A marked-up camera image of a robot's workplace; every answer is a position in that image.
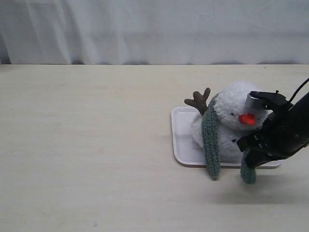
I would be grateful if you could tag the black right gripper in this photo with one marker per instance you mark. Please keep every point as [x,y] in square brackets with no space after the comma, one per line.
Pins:
[276,141]

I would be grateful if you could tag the white plush snowman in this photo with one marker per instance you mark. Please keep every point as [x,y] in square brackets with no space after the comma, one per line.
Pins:
[201,100]

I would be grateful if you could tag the green knitted scarf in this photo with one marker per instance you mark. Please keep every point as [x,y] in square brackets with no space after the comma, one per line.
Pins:
[226,109]

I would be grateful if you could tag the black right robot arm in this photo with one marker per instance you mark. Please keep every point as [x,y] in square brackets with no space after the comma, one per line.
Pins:
[300,107]

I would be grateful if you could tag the white square plastic tray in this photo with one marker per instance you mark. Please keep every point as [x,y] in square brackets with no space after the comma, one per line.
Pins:
[188,144]

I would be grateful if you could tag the white backdrop curtain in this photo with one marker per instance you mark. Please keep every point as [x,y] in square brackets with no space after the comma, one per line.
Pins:
[156,32]

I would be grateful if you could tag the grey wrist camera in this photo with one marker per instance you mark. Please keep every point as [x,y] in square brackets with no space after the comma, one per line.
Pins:
[273,101]

